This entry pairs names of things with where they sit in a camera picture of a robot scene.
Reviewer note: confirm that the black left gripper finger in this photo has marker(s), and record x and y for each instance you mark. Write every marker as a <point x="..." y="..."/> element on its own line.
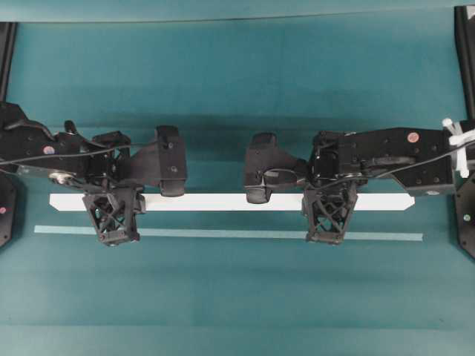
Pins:
<point x="139" y="201"/>
<point x="161" y="164"/>

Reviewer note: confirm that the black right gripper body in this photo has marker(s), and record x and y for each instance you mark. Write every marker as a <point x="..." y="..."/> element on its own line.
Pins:
<point x="323" y="162"/>

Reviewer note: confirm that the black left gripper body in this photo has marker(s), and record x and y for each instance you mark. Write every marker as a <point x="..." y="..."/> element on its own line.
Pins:
<point x="102" y="171"/>

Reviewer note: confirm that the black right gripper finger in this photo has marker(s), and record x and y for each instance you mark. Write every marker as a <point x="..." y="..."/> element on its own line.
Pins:
<point x="267" y="169"/>

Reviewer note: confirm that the long white wooden board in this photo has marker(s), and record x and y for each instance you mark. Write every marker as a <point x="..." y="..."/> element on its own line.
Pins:
<point x="278" y="202"/>

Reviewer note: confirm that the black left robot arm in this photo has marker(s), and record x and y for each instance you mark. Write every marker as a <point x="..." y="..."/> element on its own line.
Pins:
<point x="29" y="146"/>

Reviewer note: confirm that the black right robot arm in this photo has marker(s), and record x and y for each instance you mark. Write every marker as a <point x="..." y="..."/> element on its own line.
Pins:
<point x="420" y="160"/>

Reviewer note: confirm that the light teal tape strip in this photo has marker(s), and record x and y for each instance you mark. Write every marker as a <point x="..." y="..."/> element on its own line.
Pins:
<point x="233" y="234"/>

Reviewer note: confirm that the white zip tie bundle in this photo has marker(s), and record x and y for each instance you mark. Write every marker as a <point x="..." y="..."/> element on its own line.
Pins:
<point x="456" y="140"/>

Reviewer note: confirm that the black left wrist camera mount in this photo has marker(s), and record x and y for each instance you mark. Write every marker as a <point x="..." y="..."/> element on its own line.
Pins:
<point x="112" y="216"/>

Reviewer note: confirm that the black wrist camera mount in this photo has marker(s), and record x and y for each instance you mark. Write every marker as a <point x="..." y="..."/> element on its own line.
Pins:
<point x="112" y="216"/>
<point x="328" y="212"/>

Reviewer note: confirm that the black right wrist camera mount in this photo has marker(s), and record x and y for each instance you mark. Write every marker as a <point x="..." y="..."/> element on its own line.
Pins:
<point x="328" y="212"/>

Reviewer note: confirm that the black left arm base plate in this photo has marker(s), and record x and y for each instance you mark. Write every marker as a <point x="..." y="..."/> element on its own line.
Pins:
<point x="13" y="210"/>

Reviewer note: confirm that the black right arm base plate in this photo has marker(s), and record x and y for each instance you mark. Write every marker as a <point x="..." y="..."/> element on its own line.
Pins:
<point x="465" y="213"/>

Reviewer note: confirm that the black left frame rail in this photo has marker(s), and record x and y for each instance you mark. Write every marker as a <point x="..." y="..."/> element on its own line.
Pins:
<point x="7" y="42"/>

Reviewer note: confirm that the black aluminium frame rail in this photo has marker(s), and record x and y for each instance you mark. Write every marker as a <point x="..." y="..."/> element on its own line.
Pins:
<point x="464" y="39"/>

